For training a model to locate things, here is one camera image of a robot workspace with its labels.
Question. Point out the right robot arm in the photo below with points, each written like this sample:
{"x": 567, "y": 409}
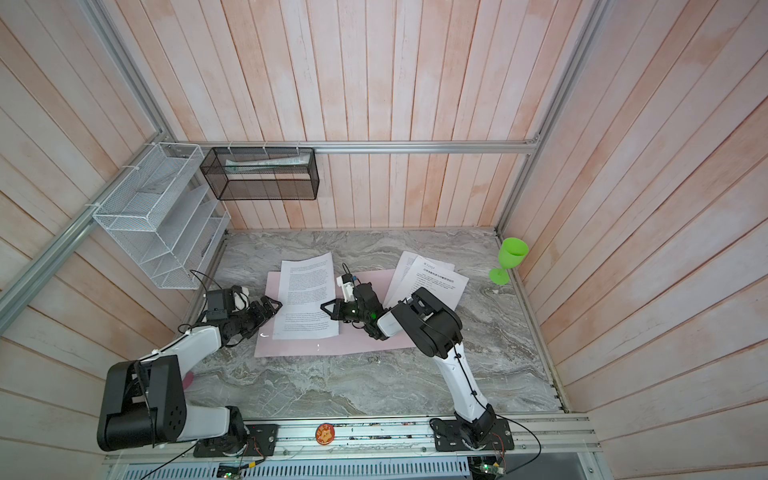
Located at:
{"x": 435, "y": 330}

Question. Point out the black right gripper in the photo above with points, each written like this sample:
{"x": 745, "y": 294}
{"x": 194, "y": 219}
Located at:
{"x": 339, "y": 312}

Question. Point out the orange round sticker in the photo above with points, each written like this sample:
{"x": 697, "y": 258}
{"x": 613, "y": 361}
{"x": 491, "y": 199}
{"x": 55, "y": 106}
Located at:
{"x": 325, "y": 434}

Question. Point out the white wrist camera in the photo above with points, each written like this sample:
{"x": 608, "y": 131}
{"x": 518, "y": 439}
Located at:
{"x": 347, "y": 284}
{"x": 240, "y": 298}

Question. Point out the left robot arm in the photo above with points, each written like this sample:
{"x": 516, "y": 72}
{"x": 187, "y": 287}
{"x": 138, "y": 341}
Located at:
{"x": 144, "y": 400}

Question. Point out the underlying white paper sheet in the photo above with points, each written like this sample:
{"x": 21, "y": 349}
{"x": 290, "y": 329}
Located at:
{"x": 404, "y": 279}

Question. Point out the paper in black basket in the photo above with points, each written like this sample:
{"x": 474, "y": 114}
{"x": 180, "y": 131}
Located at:
{"x": 262, "y": 166}

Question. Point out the white wire mesh shelf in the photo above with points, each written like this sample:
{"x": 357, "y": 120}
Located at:
{"x": 170, "y": 227}

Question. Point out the pink file folder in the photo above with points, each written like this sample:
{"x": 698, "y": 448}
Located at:
{"x": 349, "y": 341}

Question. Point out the Chinese titled paper sheet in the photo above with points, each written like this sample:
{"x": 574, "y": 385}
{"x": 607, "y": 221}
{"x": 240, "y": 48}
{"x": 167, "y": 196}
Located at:
{"x": 447, "y": 286}

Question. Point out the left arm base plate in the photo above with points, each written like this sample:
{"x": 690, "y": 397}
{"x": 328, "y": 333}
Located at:
{"x": 252, "y": 439}

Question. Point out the printed English paper sheet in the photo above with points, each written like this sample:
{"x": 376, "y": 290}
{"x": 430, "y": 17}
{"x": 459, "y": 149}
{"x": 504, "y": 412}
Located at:
{"x": 303, "y": 287}

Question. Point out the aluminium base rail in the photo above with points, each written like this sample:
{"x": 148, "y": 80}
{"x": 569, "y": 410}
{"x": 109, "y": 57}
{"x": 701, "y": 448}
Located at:
{"x": 411, "y": 436}

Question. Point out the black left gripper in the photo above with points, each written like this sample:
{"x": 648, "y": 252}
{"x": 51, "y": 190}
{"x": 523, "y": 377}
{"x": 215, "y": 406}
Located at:
{"x": 261, "y": 316}

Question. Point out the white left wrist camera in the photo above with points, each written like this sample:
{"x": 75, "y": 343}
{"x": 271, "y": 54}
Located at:
{"x": 240, "y": 298}

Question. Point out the aluminium frame bar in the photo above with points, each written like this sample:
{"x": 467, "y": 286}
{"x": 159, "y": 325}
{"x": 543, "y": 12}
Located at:
{"x": 386, "y": 147}

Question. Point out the green plastic goblet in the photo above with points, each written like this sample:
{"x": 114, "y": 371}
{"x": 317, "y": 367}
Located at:
{"x": 511, "y": 254}

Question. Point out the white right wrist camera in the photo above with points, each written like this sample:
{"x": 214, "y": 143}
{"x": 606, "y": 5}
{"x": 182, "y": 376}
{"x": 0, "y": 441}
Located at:
{"x": 347, "y": 284}

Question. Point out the black mesh basket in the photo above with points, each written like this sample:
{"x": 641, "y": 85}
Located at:
{"x": 298, "y": 186}

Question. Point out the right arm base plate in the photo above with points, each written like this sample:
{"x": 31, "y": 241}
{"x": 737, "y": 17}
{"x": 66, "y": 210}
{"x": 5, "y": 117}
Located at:
{"x": 456, "y": 435}

